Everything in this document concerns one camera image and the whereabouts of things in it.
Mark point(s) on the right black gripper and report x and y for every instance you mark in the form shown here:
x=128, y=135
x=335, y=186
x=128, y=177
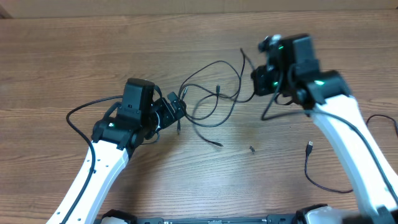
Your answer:
x=259, y=82

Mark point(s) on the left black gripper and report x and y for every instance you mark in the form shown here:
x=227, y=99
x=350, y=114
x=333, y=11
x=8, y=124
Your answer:
x=169, y=116

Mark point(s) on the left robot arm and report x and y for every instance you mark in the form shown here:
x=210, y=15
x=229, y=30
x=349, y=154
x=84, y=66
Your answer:
x=133, y=119

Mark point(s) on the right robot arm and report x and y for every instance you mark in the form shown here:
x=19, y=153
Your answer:
x=292, y=70

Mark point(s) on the small black debris piece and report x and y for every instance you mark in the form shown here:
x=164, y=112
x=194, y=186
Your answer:
x=253, y=151

